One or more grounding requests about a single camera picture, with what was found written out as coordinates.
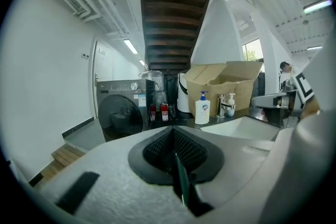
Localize window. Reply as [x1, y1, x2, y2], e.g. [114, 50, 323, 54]
[241, 38, 265, 62]

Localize white sink basin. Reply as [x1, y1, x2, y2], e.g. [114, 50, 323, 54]
[200, 115, 280, 140]

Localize black marble table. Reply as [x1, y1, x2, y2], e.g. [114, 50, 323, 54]
[149, 108, 264, 130]

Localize dark grey washing machine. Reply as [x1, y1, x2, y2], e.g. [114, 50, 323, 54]
[96, 79, 156, 143]

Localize white soap bottle blue pump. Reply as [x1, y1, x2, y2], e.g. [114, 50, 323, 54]
[194, 90, 212, 125]

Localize white squeegee green handle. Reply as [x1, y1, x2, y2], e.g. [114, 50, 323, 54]
[174, 34, 336, 224]

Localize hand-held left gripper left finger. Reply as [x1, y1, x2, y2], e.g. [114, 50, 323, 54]
[33, 125, 196, 224]

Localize person's right forearm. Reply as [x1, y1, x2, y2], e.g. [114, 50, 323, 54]
[301, 96, 322, 119]

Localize white door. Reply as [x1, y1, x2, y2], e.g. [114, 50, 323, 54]
[91, 39, 117, 119]

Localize chrome faucet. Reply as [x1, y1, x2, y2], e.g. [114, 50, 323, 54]
[215, 94, 237, 119]

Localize wooden steps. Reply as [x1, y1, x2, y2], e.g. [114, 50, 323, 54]
[38, 143, 88, 182]

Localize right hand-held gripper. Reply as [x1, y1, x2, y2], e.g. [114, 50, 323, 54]
[251, 70, 315, 114]

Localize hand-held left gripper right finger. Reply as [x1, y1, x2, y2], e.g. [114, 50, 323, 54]
[173, 125, 275, 224]

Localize brown cardboard box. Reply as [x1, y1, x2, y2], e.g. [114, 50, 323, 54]
[182, 60, 264, 119]

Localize red fire extinguisher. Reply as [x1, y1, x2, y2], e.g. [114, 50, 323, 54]
[160, 102, 170, 122]
[149, 103, 158, 122]

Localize small white pump bottle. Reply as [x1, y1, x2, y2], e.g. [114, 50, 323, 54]
[226, 92, 237, 117]

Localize clear plastic-wrapped bundle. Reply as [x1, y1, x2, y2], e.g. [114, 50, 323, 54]
[138, 69, 167, 103]

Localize dark wooden staircase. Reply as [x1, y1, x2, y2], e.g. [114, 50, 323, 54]
[139, 0, 212, 72]

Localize white round appliance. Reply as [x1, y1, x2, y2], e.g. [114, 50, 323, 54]
[177, 73, 194, 114]

